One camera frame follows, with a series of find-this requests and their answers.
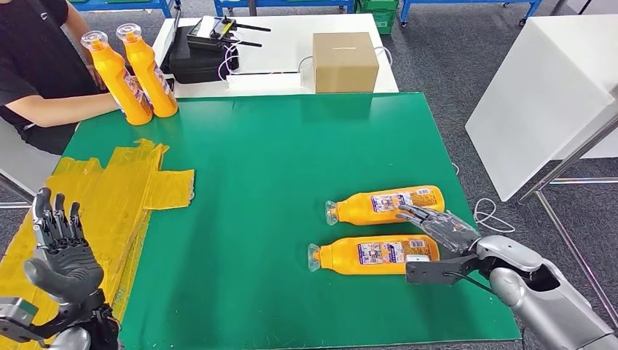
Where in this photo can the person's left forearm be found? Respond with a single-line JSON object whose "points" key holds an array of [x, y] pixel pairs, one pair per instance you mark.
{"points": [[77, 29]]}

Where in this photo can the large white table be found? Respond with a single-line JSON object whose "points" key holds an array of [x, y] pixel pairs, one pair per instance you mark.
{"points": [[531, 96]]}

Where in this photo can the brown cardboard box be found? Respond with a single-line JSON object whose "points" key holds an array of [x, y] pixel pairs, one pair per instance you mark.
{"points": [[343, 63]]}

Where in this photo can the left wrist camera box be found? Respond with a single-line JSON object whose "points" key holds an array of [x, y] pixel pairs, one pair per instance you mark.
{"points": [[17, 316]]}

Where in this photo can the person's left hand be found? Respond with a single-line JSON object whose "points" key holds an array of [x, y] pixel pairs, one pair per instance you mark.
{"points": [[96, 77]]}

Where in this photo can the black remote controller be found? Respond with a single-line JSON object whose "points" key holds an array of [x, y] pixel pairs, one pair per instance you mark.
{"points": [[208, 34]]}

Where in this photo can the orange bottle with clear cap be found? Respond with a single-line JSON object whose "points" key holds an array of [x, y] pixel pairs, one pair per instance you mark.
{"points": [[357, 210], [116, 82], [147, 72], [338, 256]]}

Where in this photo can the person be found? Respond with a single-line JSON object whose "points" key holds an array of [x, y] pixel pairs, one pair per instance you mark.
{"points": [[29, 58]]}

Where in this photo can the green plastic crate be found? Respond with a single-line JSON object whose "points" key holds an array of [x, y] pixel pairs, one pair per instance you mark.
{"points": [[385, 21], [380, 4]]}

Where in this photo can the blue metal rack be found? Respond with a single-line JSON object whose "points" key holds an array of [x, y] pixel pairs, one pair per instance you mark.
{"points": [[120, 5], [531, 7], [289, 4]]}

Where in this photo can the black carry case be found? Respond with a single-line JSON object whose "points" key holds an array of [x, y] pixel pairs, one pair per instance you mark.
{"points": [[194, 63]]}

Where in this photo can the green table mat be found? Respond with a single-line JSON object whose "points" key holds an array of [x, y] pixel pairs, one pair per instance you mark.
{"points": [[270, 183]]}

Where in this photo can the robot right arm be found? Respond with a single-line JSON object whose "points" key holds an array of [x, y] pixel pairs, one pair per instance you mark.
{"points": [[540, 299]]}

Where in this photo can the pale grey bench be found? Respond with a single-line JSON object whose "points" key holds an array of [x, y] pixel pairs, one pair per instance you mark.
{"points": [[24, 164]]}

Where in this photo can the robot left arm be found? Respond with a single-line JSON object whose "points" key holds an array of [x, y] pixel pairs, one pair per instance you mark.
{"points": [[96, 323]]}

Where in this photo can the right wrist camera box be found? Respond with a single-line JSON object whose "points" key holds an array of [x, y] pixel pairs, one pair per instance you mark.
{"points": [[425, 273]]}

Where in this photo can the yellow taped film patch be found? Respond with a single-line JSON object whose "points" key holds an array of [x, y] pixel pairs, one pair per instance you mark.
{"points": [[111, 203]]}

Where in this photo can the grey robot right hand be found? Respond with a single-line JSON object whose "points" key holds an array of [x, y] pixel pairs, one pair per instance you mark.
{"points": [[449, 229]]}

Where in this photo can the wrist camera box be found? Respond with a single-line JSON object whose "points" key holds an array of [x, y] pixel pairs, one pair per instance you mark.
{"points": [[425, 273], [17, 316]]}

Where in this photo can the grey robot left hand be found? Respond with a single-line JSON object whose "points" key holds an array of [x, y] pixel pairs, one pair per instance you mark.
{"points": [[67, 265]]}

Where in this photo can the person's right forearm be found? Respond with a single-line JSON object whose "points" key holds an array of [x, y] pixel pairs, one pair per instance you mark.
{"points": [[67, 108]]}

